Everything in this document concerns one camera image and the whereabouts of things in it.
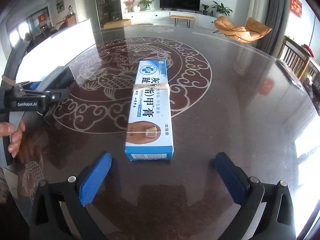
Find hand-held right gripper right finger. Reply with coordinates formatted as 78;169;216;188
213;152;297;240

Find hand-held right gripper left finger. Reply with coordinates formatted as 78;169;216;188
29;152;112;240

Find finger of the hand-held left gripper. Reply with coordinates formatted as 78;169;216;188
14;80;50;92
21;87;70;102

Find black cardboard box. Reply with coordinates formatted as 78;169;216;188
37;66;75;90

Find blue and white cream box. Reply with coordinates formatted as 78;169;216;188
124;59;174;162

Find dark round patterned desktop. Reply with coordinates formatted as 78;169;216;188
5;25;320;240

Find person's left hand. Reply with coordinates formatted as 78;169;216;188
0;119;26;158

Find wooden side cabinet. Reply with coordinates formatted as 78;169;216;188
64;5;76;27

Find tan rubber band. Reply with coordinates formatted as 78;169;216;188
132;83;171;92

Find dark glass display cabinet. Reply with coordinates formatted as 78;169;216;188
94;0;122;29

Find red flowers in white vase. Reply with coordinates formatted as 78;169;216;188
123;0;140;12

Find white television cabinet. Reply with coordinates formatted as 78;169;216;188
122;10;220;28

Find bushy green potted plant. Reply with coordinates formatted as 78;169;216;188
138;0;155;11

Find wooden chair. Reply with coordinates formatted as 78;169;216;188
282;36;312;78

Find orange-topped bench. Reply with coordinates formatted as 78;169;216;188
170;15;195;28

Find orange lounge chair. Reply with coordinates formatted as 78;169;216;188
213;16;272;43

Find red item on chair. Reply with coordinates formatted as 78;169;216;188
301;44;315;57

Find black television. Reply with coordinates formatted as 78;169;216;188
159;0;201;11

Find grey curtain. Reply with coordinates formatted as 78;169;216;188
257;0;292;58

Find large leafy potted plant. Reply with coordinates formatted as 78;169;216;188
212;1;233;18

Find cream floor air conditioner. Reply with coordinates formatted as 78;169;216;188
246;0;270;28

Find red wall hanging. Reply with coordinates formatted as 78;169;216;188
290;0;302;18

